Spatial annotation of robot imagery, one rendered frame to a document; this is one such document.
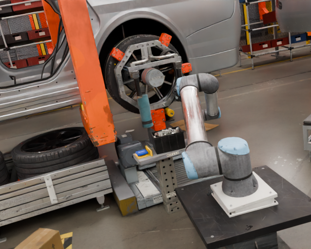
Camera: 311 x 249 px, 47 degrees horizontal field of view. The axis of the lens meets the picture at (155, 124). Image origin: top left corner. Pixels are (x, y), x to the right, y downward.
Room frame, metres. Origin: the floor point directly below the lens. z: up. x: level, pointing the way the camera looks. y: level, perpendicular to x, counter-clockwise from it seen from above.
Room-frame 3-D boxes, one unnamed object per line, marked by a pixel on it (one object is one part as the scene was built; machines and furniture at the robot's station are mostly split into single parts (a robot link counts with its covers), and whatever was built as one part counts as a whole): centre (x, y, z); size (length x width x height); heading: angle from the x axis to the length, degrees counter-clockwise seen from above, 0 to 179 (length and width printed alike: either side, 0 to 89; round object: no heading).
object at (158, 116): (2.95, -0.01, 0.48); 0.16 x 0.12 x 0.17; 15
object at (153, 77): (2.84, -0.04, 0.85); 0.21 x 0.14 x 0.14; 15
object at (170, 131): (2.28, -0.06, 0.51); 0.20 x 0.14 x 0.13; 97
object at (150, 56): (2.82, -0.15, 1.03); 0.19 x 0.18 x 0.11; 15
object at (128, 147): (2.79, 0.26, 0.26); 0.42 x 0.18 x 0.35; 15
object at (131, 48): (2.91, -0.02, 0.85); 0.54 x 0.07 x 0.54; 105
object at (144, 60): (2.77, 0.04, 1.03); 0.19 x 0.18 x 0.11; 15
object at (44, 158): (2.80, 0.84, 0.39); 0.66 x 0.66 x 0.24
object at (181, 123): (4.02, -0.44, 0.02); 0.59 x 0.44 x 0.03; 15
